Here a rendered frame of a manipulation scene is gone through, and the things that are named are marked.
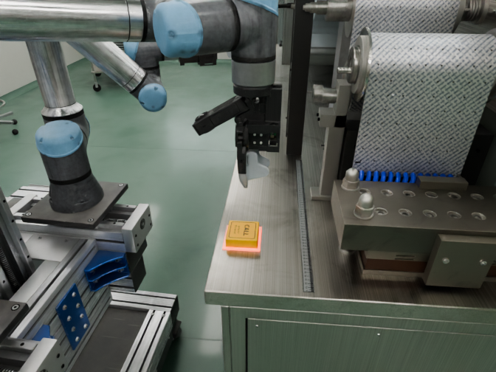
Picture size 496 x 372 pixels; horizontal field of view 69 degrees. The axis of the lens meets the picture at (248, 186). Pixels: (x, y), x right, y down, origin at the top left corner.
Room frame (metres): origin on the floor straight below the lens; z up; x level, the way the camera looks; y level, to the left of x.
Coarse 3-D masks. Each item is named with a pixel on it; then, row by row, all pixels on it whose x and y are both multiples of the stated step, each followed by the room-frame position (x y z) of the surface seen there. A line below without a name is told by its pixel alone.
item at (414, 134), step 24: (384, 96) 0.70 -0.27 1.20; (360, 120) 0.71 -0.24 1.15; (384, 120) 0.70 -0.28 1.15; (408, 120) 0.70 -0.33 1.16; (432, 120) 0.69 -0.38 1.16; (456, 120) 0.69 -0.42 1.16; (360, 144) 0.71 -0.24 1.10; (384, 144) 0.70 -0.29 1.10; (408, 144) 0.70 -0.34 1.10; (432, 144) 0.69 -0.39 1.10; (456, 144) 0.69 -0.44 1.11; (360, 168) 0.71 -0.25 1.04; (384, 168) 0.70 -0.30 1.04; (408, 168) 0.70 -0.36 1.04; (432, 168) 0.69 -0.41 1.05; (456, 168) 0.69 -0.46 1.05
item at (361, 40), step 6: (360, 36) 0.77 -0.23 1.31; (360, 42) 0.76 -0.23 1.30; (366, 42) 0.74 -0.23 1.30; (360, 48) 0.75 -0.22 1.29; (366, 48) 0.73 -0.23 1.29; (366, 54) 0.72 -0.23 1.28; (360, 60) 0.73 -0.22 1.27; (366, 60) 0.72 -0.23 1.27; (360, 66) 0.73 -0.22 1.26; (360, 72) 0.72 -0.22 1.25; (360, 78) 0.71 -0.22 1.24; (354, 84) 0.76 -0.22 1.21; (360, 84) 0.72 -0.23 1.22; (354, 90) 0.75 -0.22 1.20
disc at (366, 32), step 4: (364, 28) 0.78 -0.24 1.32; (368, 28) 0.76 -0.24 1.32; (360, 32) 0.81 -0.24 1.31; (364, 32) 0.78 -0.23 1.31; (368, 32) 0.74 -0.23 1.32; (368, 36) 0.73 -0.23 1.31; (368, 40) 0.73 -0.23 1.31; (368, 44) 0.72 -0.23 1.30; (368, 48) 0.72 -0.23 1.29; (368, 52) 0.71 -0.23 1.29; (368, 56) 0.71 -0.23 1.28; (368, 60) 0.70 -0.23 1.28; (368, 64) 0.70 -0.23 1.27; (368, 68) 0.70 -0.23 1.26; (368, 72) 0.70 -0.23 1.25; (368, 76) 0.70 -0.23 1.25; (364, 80) 0.71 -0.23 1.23; (364, 84) 0.70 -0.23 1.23; (364, 88) 0.70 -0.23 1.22; (360, 92) 0.72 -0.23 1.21; (364, 92) 0.71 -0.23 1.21; (356, 96) 0.75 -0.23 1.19; (360, 96) 0.72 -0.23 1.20; (356, 100) 0.74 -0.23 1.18
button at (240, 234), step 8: (232, 224) 0.65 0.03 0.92; (240, 224) 0.65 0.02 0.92; (248, 224) 0.65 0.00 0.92; (256, 224) 0.65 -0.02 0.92; (232, 232) 0.62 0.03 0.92; (240, 232) 0.62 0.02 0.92; (248, 232) 0.62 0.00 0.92; (256, 232) 0.62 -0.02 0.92; (232, 240) 0.60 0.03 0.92; (240, 240) 0.60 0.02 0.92; (248, 240) 0.60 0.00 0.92; (256, 240) 0.60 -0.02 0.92; (256, 248) 0.59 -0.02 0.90
